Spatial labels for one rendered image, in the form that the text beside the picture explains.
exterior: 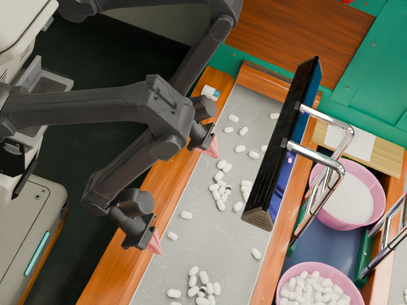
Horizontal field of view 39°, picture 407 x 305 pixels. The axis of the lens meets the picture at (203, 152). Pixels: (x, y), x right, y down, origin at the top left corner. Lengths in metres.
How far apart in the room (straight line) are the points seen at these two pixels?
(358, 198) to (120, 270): 0.85
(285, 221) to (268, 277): 0.21
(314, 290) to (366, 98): 0.71
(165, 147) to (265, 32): 1.02
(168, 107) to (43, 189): 1.30
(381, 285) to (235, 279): 0.44
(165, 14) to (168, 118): 2.12
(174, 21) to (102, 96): 2.09
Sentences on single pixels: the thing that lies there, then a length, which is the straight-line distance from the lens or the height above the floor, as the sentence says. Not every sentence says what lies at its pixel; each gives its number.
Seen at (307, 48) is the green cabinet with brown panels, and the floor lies 0.99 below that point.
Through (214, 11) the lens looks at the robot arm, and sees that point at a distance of 1.37.
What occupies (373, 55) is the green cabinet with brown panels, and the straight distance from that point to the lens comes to 1.95.
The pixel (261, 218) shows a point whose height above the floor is 1.08.
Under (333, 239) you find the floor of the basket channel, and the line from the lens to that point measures 1.93.
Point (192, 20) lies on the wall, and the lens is 3.08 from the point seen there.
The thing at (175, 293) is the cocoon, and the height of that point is 0.76.
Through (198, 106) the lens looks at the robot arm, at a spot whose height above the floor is 1.01.
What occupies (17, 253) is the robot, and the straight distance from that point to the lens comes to 2.14.
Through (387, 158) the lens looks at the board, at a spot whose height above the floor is 0.78.
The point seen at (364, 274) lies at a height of 0.73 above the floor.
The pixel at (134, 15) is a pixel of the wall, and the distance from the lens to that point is 3.19.
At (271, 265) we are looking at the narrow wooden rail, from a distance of 1.69.
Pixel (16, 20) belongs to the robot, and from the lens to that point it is 1.29.
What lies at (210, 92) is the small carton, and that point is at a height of 0.78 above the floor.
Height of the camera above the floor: 2.17
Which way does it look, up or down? 50 degrees down
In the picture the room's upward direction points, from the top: 21 degrees clockwise
